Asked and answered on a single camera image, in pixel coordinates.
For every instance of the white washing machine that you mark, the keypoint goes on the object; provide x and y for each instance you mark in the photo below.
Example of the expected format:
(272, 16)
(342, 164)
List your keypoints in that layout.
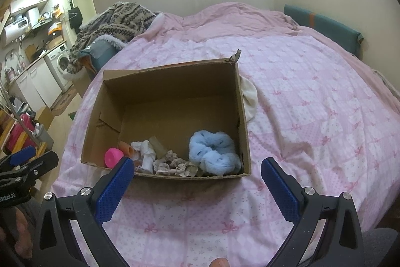
(59, 64)

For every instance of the white water heater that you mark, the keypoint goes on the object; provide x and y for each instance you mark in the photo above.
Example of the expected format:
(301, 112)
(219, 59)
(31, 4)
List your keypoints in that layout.
(12, 31)

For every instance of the pink plastic cup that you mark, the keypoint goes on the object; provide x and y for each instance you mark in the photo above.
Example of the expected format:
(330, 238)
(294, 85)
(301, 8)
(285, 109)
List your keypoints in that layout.
(112, 158)

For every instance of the cardboard box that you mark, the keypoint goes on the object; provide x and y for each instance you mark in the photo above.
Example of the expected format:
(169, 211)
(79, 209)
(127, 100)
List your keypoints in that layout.
(175, 98)

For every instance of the patterned knit blanket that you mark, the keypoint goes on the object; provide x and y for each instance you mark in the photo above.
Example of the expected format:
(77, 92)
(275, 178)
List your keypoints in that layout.
(125, 20)

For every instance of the person's leg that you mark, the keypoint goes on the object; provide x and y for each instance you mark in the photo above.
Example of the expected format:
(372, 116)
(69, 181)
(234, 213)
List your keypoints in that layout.
(381, 248)
(29, 207)

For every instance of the white floor cabinet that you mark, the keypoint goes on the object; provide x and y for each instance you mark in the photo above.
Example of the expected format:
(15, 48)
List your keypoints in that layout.
(37, 85)

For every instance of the person's right hand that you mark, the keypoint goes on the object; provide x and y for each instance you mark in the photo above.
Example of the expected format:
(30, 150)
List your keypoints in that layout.
(220, 263)

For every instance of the person's left hand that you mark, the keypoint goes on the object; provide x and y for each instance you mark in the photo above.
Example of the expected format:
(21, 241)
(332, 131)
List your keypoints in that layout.
(18, 224)

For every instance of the patterned floor rug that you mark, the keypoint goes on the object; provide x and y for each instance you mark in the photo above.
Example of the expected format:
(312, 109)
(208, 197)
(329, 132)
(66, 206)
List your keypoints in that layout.
(64, 101)

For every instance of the green flat item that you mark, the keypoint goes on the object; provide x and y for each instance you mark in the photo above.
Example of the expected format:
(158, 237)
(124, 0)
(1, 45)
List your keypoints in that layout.
(72, 115)

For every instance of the teal fur-trimmed jacket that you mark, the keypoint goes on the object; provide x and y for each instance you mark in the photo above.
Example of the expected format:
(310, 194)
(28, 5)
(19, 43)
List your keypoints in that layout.
(100, 52)

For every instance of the person's left leg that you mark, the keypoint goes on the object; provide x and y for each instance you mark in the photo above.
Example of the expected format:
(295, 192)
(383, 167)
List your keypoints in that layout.
(29, 207)

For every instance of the white wall cabinet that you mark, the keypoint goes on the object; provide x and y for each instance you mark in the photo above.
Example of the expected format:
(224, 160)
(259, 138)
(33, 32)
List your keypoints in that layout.
(29, 1)

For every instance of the beige lace scrunchie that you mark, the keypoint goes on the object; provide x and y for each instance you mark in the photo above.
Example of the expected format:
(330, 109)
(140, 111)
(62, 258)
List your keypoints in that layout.
(175, 167)

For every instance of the black hanging garment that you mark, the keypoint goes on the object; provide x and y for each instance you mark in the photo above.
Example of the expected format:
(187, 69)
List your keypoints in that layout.
(75, 19)

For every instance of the white sock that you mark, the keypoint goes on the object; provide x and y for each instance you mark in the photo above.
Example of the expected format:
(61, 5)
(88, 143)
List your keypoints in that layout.
(147, 157)

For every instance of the light blue fluffy scrunchie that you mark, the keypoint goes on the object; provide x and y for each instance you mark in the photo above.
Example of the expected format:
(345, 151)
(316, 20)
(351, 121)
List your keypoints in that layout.
(212, 151)

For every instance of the person's right leg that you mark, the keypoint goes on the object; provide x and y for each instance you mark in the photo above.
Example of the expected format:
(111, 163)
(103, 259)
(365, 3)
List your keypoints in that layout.
(381, 248)

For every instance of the orange small cup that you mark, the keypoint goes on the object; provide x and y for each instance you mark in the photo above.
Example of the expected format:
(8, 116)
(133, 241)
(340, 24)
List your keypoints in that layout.
(126, 148)

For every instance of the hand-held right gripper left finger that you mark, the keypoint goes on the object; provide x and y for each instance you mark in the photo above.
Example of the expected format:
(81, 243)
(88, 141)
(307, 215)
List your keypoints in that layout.
(114, 192)

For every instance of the grey bin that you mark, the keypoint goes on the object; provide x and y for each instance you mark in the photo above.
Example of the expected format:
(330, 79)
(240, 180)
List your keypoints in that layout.
(43, 136)

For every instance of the brown cloth piece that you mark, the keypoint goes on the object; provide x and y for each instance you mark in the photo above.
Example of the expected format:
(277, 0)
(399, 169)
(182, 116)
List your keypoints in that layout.
(157, 145)

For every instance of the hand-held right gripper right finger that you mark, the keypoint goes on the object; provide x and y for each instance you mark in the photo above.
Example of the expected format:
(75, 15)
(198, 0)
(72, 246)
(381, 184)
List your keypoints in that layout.
(281, 192)

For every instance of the red bag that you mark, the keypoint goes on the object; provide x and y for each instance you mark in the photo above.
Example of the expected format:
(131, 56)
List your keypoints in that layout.
(18, 133)

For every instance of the white fluffy cloth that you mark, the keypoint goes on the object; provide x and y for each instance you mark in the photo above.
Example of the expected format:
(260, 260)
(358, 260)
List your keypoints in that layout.
(250, 95)

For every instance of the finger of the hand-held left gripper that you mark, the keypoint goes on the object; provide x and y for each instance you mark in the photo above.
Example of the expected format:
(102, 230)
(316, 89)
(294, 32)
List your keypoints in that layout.
(39, 165)
(22, 157)

